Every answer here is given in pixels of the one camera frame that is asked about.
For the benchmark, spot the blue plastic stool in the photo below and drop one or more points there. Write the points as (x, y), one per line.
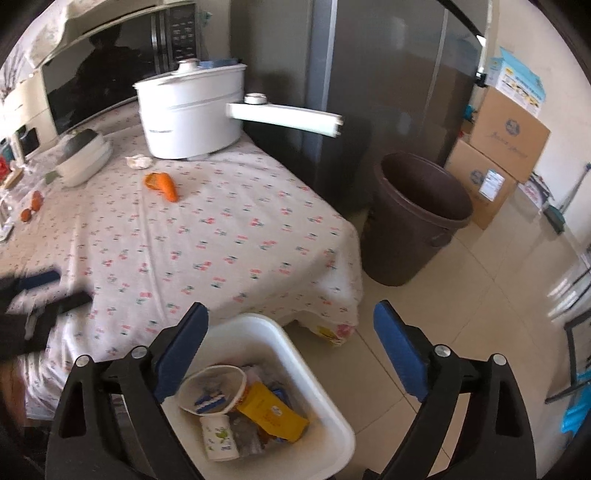
(577, 413)

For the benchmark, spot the clear plastic bag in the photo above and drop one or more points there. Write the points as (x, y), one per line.
(247, 431)

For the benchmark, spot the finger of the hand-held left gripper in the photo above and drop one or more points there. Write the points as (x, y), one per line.
(69, 302)
(39, 279)

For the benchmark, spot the blue flat packet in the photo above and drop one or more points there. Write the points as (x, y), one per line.
(219, 62)

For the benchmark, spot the black microwave oven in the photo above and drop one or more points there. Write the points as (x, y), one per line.
(101, 69)

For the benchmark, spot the crumpled white tissue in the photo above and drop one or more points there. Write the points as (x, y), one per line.
(139, 161)

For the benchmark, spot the black metal chair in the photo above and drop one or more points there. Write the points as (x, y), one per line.
(575, 360)

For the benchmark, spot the cream appliance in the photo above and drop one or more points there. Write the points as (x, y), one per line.
(27, 101)

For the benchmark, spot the floral tablecloth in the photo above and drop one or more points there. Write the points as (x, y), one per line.
(207, 230)

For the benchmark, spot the white green-print small carton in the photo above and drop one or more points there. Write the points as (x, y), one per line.
(219, 436)

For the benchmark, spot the flat printed packet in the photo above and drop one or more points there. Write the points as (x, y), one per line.
(535, 189)

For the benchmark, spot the blue and white box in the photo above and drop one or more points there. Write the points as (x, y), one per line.
(519, 81)

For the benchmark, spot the small orange round item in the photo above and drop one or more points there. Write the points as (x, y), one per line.
(36, 199)
(26, 215)

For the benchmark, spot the small brown cardboard box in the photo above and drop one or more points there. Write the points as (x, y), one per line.
(512, 134)

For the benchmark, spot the grey refrigerator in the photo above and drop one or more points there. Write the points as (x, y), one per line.
(392, 69)

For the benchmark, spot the orange carrot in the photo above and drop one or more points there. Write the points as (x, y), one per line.
(164, 184)

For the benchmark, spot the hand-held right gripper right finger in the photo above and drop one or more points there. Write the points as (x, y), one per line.
(399, 351)

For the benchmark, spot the red instant noodle cup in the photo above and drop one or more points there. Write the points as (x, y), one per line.
(207, 378)

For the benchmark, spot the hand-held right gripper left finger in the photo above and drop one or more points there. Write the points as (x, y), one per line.
(181, 355)

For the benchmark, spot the yellow foil packet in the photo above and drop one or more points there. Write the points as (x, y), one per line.
(272, 410)

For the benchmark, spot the white electric cooking pot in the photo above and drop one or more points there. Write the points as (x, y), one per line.
(189, 120)

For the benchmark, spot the person's left forearm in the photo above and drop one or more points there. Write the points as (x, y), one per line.
(9, 392)

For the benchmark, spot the large brown cardboard box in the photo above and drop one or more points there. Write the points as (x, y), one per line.
(475, 184)

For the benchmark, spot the broom with dustpan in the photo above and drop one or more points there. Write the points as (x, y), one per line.
(556, 217)

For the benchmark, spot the white knob pot lid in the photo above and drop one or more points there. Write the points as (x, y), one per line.
(187, 67)

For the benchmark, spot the white bowl at edge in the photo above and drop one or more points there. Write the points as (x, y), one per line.
(85, 154)

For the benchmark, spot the brown plastic bin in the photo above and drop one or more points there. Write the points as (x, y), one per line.
(406, 230)

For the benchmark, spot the white trash bin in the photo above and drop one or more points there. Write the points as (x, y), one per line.
(318, 415)

